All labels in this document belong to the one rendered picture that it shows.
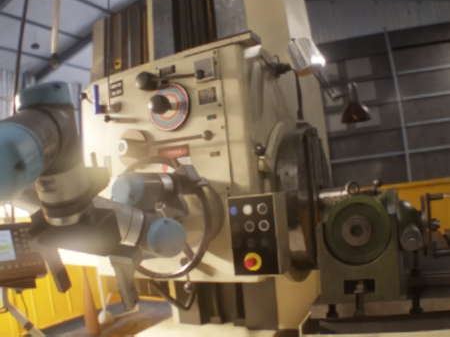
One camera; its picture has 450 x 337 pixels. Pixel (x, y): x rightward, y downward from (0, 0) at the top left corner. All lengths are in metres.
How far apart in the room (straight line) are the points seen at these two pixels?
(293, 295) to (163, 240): 1.35
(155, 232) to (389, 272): 0.64
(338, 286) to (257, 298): 1.00
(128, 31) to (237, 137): 1.49
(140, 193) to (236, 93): 0.60
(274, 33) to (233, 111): 0.83
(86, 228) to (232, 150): 0.85
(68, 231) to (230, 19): 1.79
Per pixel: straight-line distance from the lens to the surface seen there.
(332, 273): 1.12
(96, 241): 0.53
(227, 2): 2.24
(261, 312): 2.09
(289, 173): 1.36
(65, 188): 0.52
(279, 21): 2.08
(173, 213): 0.95
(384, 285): 1.11
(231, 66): 1.35
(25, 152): 0.40
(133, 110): 1.55
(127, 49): 2.57
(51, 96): 0.49
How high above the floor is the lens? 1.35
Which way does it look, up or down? 4 degrees up
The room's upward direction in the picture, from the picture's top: 6 degrees counter-clockwise
